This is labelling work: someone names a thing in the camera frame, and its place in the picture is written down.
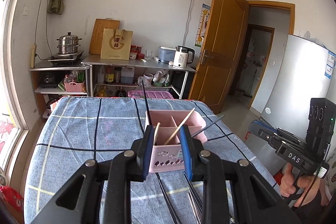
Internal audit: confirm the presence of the black chopstick silver band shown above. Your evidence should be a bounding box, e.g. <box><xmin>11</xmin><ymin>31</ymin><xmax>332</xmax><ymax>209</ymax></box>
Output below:
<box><xmin>155</xmin><ymin>173</ymin><xmax>181</xmax><ymax>224</ymax></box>
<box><xmin>183</xmin><ymin>173</ymin><xmax>203</xmax><ymax>212</ymax></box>

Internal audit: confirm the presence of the wooden chopstick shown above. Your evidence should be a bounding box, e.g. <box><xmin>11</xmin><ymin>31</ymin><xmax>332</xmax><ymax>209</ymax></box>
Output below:
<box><xmin>164</xmin><ymin>108</ymin><xmax>195</xmax><ymax>145</ymax></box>
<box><xmin>153</xmin><ymin>122</ymin><xmax>161</xmax><ymax>145</ymax></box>

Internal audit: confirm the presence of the metal chopstick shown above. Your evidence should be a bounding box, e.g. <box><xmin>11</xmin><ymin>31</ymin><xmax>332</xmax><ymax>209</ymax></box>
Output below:
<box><xmin>187</xmin><ymin>192</ymin><xmax>202</xmax><ymax>224</ymax></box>

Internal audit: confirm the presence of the steel kitchen shelf table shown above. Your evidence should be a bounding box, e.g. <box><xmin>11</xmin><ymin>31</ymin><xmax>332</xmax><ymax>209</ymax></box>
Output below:
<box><xmin>82</xmin><ymin>55</ymin><xmax>196</xmax><ymax>99</ymax></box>

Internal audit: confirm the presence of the right hand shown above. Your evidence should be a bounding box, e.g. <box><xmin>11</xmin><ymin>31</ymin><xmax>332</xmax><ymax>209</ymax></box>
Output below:
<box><xmin>280</xmin><ymin>163</ymin><xmax>327</xmax><ymax>202</ymax></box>

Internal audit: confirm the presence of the blue plaid tablecloth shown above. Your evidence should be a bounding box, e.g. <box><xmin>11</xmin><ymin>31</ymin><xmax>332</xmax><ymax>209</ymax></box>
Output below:
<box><xmin>24</xmin><ymin>97</ymin><xmax>278</xmax><ymax>223</ymax></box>

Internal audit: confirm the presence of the white refrigerator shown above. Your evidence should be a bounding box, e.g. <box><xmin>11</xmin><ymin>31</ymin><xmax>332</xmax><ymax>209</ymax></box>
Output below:
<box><xmin>261</xmin><ymin>35</ymin><xmax>335</xmax><ymax>127</ymax></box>

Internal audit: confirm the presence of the pink utensil basket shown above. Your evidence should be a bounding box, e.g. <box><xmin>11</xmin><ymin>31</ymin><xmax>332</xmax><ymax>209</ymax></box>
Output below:
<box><xmin>145</xmin><ymin>110</ymin><xmax>208</xmax><ymax>173</ymax></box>

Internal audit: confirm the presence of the wooden door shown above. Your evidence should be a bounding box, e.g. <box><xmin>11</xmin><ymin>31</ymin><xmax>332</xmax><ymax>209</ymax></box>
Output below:
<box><xmin>189</xmin><ymin>0</ymin><xmax>249</xmax><ymax>114</ymax></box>

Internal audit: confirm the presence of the pink storage box lid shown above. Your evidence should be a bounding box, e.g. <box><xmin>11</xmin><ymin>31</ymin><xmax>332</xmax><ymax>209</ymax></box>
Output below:
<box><xmin>127</xmin><ymin>90</ymin><xmax>174</xmax><ymax>99</ymax></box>

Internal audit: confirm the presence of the pink woven basket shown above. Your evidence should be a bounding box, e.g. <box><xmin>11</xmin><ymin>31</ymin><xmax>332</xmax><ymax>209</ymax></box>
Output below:
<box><xmin>64</xmin><ymin>75</ymin><xmax>86</xmax><ymax>93</ymax></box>

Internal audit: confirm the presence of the dark soy sauce bottle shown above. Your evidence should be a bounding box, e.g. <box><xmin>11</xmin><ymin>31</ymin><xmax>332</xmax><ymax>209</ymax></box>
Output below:
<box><xmin>104</xmin><ymin>66</ymin><xmax>114</xmax><ymax>84</ymax></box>

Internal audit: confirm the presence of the white plastic jug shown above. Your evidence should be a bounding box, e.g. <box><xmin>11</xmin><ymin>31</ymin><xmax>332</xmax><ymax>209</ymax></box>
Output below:
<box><xmin>121</xmin><ymin>67</ymin><xmax>134</xmax><ymax>85</ymax></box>

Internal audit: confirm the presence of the white electric kettle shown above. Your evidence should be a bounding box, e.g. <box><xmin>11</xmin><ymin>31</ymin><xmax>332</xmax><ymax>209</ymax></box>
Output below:
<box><xmin>173</xmin><ymin>46</ymin><xmax>195</xmax><ymax>68</ymax></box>

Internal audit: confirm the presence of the small steel side shelf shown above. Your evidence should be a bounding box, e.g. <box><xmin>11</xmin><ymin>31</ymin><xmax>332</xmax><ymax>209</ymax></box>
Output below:
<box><xmin>29</xmin><ymin>61</ymin><xmax>92</xmax><ymax>120</ymax></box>

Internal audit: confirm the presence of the blue plastic container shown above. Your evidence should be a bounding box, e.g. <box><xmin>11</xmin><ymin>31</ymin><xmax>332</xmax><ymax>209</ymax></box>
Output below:
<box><xmin>158</xmin><ymin>46</ymin><xmax>176</xmax><ymax>63</ymax></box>

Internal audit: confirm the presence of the black induction cooker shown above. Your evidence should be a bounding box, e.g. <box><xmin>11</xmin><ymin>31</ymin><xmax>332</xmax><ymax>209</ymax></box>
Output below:
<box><xmin>47</xmin><ymin>51</ymin><xmax>84</xmax><ymax>65</ymax></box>

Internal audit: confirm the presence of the giraffe height chart poster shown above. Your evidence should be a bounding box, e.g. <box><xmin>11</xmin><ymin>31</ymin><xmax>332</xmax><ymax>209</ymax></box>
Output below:
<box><xmin>194</xmin><ymin>3</ymin><xmax>211</xmax><ymax>48</ymax></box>

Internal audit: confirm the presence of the wooden cutting board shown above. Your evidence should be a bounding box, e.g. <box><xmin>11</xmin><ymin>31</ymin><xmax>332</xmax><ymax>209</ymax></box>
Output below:
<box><xmin>89</xmin><ymin>19</ymin><xmax>120</xmax><ymax>55</ymax></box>

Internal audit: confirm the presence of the red jar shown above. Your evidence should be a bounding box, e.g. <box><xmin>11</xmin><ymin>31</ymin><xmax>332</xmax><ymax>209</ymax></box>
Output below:
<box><xmin>129</xmin><ymin>45</ymin><xmax>138</xmax><ymax>59</ymax></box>

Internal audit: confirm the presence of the clear drinking glass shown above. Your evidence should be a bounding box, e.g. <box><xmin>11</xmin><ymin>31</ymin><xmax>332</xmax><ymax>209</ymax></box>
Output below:
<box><xmin>145</xmin><ymin>50</ymin><xmax>153</xmax><ymax>60</ymax></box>

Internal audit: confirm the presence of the tan paper gift bag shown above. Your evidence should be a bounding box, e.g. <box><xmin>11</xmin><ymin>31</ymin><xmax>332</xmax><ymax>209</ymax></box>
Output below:
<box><xmin>100</xmin><ymin>29</ymin><xmax>133</xmax><ymax>60</ymax></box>

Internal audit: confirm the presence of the stainless steel steamer pot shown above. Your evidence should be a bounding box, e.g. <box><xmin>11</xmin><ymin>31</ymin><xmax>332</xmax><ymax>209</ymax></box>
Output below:
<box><xmin>57</xmin><ymin>32</ymin><xmax>81</xmax><ymax>55</ymax></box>

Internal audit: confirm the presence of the window frame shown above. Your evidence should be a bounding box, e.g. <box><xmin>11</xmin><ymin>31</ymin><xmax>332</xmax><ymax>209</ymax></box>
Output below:
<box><xmin>1</xmin><ymin>0</ymin><xmax>29</xmax><ymax>188</ymax></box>

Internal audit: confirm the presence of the power strip on wall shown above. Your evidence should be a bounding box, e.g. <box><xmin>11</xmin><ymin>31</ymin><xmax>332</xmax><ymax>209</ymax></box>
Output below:
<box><xmin>30</xmin><ymin>44</ymin><xmax>37</xmax><ymax>68</ymax></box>

